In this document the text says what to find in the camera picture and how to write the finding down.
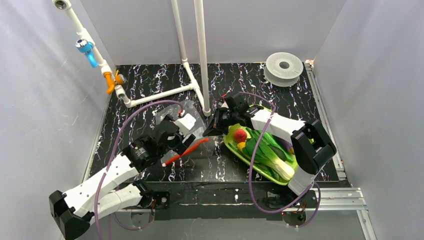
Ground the toy bok choy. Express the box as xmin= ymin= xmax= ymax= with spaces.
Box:
xmin=243 ymin=128 xmax=295 ymax=181

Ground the blue valve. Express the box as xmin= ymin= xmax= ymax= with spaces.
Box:
xmin=75 ymin=38 xmax=98 ymax=68

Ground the aluminium rail frame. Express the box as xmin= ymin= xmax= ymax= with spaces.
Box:
xmin=82 ymin=62 xmax=379 ymax=240

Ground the yellow toy corn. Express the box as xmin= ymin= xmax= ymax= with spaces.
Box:
xmin=237 ymin=142 xmax=246 ymax=152

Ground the red toy strawberry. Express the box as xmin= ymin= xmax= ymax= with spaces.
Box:
xmin=232 ymin=128 xmax=248 ymax=143

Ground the white PVC pipe frame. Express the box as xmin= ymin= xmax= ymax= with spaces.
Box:
xmin=52 ymin=0 xmax=213 ymax=117

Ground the clear zip bag orange zipper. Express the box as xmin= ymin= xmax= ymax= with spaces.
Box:
xmin=154 ymin=99 xmax=208 ymax=167

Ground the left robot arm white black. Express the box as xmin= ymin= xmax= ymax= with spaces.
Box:
xmin=48 ymin=113 xmax=196 ymax=240

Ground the white filament spool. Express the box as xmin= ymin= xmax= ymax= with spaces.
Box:
xmin=263 ymin=52 xmax=304 ymax=87

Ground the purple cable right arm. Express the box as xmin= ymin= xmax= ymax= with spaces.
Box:
xmin=238 ymin=91 xmax=322 ymax=229

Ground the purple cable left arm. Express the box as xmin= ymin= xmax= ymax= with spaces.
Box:
xmin=93 ymin=99 xmax=186 ymax=240

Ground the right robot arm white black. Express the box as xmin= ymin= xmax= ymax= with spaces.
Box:
xmin=203 ymin=92 xmax=337 ymax=196

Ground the orange valve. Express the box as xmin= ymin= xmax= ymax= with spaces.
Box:
xmin=103 ymin=70 xmax=127 ymax=95

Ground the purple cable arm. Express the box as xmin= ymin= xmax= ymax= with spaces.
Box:
xmin=93 ymin=99 xmax=186 ymax=240
xmin=238 ymin=91 xmax=322 ymax=229

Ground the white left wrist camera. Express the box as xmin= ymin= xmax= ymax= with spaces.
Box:
xmin=173 ymin=113 xmax=196 ymax=136

